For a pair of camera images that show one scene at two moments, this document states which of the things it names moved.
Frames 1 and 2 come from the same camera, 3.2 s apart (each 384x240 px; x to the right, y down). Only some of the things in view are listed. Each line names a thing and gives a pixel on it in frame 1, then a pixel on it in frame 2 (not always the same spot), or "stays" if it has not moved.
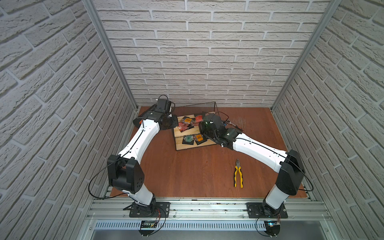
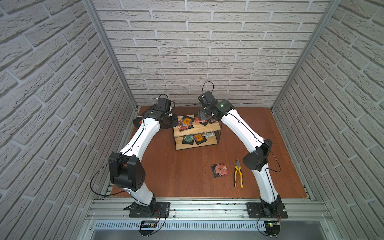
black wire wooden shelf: (187, 133) stays
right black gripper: (201, 125) → (204, 109)
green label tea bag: (188, 139) stays
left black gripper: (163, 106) stays
